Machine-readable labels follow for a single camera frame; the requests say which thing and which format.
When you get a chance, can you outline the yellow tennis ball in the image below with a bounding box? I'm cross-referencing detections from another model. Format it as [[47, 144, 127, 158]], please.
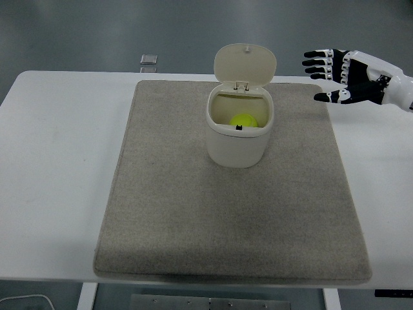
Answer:
[[229, 112, 259, 129]]

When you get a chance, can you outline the white table leg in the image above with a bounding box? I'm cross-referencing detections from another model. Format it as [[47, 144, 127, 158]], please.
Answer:
[[77, 282, 98, 310], [322, 288, 339, 310]]

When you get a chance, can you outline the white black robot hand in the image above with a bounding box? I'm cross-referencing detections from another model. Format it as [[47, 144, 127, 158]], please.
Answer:
[[302, 48, 413, 113]]

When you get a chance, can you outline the beige fabric mat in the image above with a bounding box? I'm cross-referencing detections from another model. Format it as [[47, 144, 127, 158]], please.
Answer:
[[92, 79, 372, 287]]

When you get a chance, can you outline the black table control panel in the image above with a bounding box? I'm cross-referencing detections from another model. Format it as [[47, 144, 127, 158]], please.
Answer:
[[374, 289, 413, 298]]

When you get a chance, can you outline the cream lidded plastic bin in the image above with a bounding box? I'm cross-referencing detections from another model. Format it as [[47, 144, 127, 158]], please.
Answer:
[[206, 44, 277, 169]]

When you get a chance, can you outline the white cable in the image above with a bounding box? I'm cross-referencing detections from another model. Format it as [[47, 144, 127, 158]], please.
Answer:
[[0, 294, 54, 310]]

